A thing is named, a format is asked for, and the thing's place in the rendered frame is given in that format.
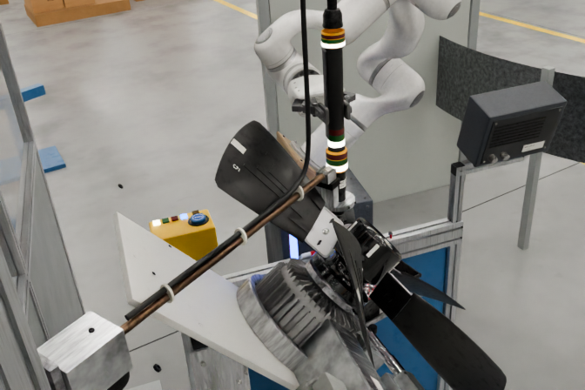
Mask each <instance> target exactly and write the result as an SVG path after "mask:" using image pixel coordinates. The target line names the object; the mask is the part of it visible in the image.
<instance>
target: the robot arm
mask: <svg viewBox="0 0 585 390"><path fill-rule="evenodd" d="M461 2H462V0H340V1H339V2H338V3H337V8H340V10H341V12H342V22H343V27H341V28H343V29H345V37H346V44H345V45H344V46H347V45H349V44H351V43H352V42H353V41H355V40H356V39H357V38H358V37H359V36H360V35H361V34H362V33H363V32H364V31H365V30H366V29H367V28H369V27H370V26H371V25H372V24H373V23H374V22H375V21H376V20H377V19H378V18H379V17H380V16H381V15H383V14H384V13H385V12H386V11H387V10H388V12H389V20H388V24H387V28H386V31H385V34H384V35H383V37H382V39H381V40H380V41H379V42H377V43H375V44H373V45H371V46H370V47H368V48H367V49H366V50H364V51H363V52H361V54H360V56H359V58H358V60H357V64H356V66H357V71H358V73H359V74H360V76H361V77H362V78H363V79H364V80H365V81H366V82H367V83H369V84H370V85H371V86H372V87H373V88H374V89H375V90H376V91H377V92H378V93H380V94H381V96H379V97H375V98H371V97H365V96H362V95H360V94H356V93H352V92H349V91H345V89H344V126H345V147H346V148H347V150H349V149H350V148H351V147H352V146H353V144H354V143H355V142H356V141H357V140H358V139H359V138H360V136H361V135H362V134H363V133H364V132H365V131H366V129H367V128H368V127H369V126H370V125H371V124H372V123H373V122H374V121H375V120H376V119H377V118H379V117H381V116H383V115H385V114H387V113H391V112H396V111H404V110H407V109H410V108H412V107H414V106H415V105H417V104H418V103H419V102H420V100H421V99H422V98H423V95H424V92H425V84H424V81H423V79H422V78H421V76H420V75H419V74H418V73H417V72H416V71H414V70H413V69H412V68H411V67H409V66H408V65H407V64H406V63H404V62H403V61H402V60H401V58H402V57H405V56H407V55H409V54H410V53H411V52H413V51H414V49H415V48H416V46H417V44H418V42H419V41H420V38H421V35H422V33H423V30H424V27H425V18H424V14H426V15H427V16H428V17H431V18H432V19H435V20H446V19H449V18H450V17H452V16H454V14H455V13H456V12H457V11H458V10H459V9H460V6H461ZM323 12H324V11H320V10H306V28H307V29H315V30H317V31H319V32H320V33H321V30H323V29H325V28H323V27H322V24H323ZM423 13H424V14H423ZM300 31H301V15H300V10H294V11H290V12H288V13H286V14H285V15H283V16H282V17H280V18H279V19H277V20H276V21H275V22H274V23H273V24H272V25H270V26H269V27H268V28H267V29H266V30H265V31H264V32H263V33H262V34H261V35H260V36H259V37H258V38H257V40H256V41H255V44H254V51H255V53H256V55H257V56H258V58H259V59H260V61H261V62H262V63H263V64H264V66H265V67H266V69H267V73H268V75H269V77H270V78H271V79H272V80H273V81H274V82H275V83H276V84H277V85H278V86H279V87H280V88H281V89H282V90H283V91H284V92H285V93H286V94H287V95H288V97H289V100H290V102H291V104H292V111H294V112H297V113H298V114H299V115H300V116H301V117H303V118H305V117H306V107H305V88H304V70H303V57H302V56H301V55H300V54H299V53H298V52H297V51H296V49H295V48H294V47H293V45H292V44H291V39H292V38H293V37H294V36H295V35H296V34H298V33H299V32H300ZM308 69H309V88H310V110H311V117H318V118H319V119H320V120H321V121H322V123H321V125H320V126H319V127H318V128H317V129H316V130H315V132H314V133H313V134H312V135H311V154H310V161H309V165H310V166H311V167H312V168H313V169H314V170H315V171H317V170H318V169H320V168H321V167H322V166H323V165H324V166H326V148H327V147H328V142H327V137H326V124H329V110H328V108H326V107H325V104H324V83H323V75H321V74H320V72H319V71H318V70H317V69H316V68H315V67H314V66H312V65H311V64H310V63H308ZM290 146H291V147H292V148H293V149H294V151H295V152H296V153H297V154H298V155H299V156H300V157H301V158H302V159H303V160H304V161H305V155H306V142H305V143H304V144H303V145H302V146H301V145H300V144H298V142H297V141H296V140H294V141H292V142H291V143H290Z"/></svg>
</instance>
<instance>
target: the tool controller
mask: <svg viewBox="0 0 585 390"><path fill-rule="evenodd" d="M566 104H567V100H566V99H565V98H564V97H563V96H562V95H560V94H559V93H558V92H557V91H556V90H555V89H554V88H553V87H551V86H550V85H549V84H548V83H547V82H546V81H541V82H537V83H532V84H524V85H520V86H515V87H511V88H507V89H502V90H498V91H490V92H486V93H481V94H477V95H473V96H470V97H469V100H468V103H467V108H466V112H465V116H464V118H463V122H462V126H461V131H460V135H459V137H458V141H457V147H458V148H459V149H460V150H461V152H462V153H463V154H464V155H465V156H466V158H467V159H468V160H469V161H470V163H472V164H473V166H474V167H480V166H483V165H490V164H495V163H497V162H501V161H507V160H509V159H512V158H519V157H523V156H527V155H530V154H534V153H538V152H542V151H547V150H548V148H549V146H550V143H551V141H552V138H553V136H554V134H555V130H556V128H557V125H558V124H559V122H560V119H561V115H562V113H563V111H564V109H565V106H566Z"/></svg>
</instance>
